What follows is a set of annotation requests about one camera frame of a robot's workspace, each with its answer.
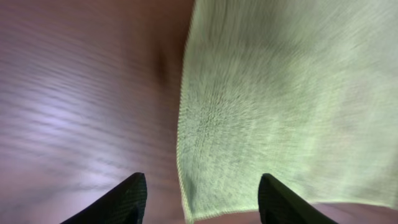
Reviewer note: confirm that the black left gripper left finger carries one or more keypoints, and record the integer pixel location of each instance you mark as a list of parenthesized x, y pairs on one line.
[(124, 204)]

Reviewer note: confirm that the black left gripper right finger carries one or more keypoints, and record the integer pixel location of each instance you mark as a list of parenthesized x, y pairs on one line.
[(280, 205)]

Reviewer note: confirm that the light green microfiber cloth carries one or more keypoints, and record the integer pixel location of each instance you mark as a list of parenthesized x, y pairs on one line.
[(303, 90)]

